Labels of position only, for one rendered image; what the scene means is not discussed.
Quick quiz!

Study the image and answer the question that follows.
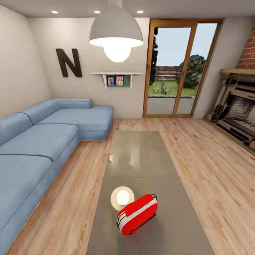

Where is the radio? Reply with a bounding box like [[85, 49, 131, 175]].
[[117, 194, 158, 236]]

